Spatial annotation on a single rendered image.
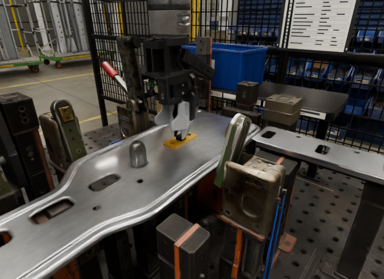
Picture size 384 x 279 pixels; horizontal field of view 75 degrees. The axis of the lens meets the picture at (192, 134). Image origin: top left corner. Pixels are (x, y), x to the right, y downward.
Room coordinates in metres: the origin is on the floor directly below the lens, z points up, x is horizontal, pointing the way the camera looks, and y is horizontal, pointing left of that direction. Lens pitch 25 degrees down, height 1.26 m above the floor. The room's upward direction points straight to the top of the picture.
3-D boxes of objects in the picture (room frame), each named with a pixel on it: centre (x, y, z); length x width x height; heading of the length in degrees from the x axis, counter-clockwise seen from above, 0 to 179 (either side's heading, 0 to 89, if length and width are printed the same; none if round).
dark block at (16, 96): (0.46, 0.34, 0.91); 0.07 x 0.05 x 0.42; 52
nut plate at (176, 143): (0.51, 0.03, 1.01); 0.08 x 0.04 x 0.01; 142
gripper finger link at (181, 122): (0.48, 0.02, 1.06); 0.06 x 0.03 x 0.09; 142
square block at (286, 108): (0.65, -0.25, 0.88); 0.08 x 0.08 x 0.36; 52
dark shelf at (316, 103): (0.98, -0.09, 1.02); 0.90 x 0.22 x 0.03; 52
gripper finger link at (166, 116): (0.51, 0.06, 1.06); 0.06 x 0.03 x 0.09; 142
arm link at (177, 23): (0.49, 0.04, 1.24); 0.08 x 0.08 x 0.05
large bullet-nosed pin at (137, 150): (0.41, 0.10, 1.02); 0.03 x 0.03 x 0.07
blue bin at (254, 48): (0.97, -0.10, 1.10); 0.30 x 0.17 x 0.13; 46
